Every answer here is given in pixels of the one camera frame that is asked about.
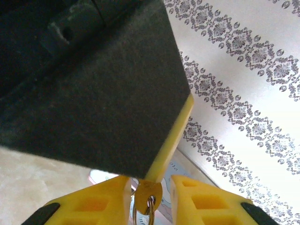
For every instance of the brass key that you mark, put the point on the brass key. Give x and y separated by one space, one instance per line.
144 192

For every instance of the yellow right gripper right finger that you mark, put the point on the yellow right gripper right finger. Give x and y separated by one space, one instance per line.
211 206

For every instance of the blue cartoon tin box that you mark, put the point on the blue cartoon tin box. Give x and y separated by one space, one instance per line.
164 211

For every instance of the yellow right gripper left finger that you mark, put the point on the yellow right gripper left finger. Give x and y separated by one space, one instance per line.
98 206

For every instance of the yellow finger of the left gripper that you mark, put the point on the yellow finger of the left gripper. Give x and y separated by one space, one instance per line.
112 105

